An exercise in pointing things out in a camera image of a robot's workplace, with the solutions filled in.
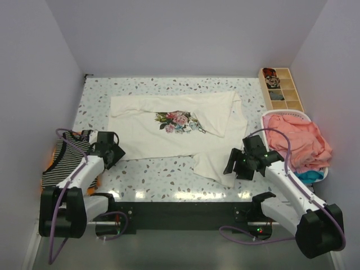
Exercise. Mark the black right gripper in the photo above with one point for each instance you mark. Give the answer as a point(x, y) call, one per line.
point(235, 156)

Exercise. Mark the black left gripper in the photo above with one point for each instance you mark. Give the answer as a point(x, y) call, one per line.
point(118, 154)

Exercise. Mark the white floral print t-shirt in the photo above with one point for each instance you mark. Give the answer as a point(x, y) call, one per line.
point(205, 126)

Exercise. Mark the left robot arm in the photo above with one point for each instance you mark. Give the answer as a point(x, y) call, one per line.
point(66, 206)

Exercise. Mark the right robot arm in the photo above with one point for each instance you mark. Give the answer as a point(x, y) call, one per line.
point(317, 227)

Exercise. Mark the black white striped folded shirt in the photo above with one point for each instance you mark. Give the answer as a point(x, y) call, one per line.
point(65, 157)

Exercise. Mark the white plastic laundry basket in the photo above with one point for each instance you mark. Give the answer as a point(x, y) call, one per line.
point(281, 114)

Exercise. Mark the grey rolled socks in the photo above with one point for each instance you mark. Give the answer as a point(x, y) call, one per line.
point(276, 96)

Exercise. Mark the salmon orange garment in basket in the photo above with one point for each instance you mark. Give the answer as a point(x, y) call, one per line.
point(298, 140)

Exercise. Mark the wooden compartment organizer box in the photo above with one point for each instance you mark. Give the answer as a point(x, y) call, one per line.
point(292, 100)

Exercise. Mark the teal garment in basket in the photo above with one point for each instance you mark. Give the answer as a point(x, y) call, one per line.
point(310, 176)

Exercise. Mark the pink black rolled socks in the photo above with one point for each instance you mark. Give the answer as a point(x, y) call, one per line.
point(273, 82)

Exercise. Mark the red black rolled socks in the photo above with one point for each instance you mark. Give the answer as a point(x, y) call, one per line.
point(269, 72)

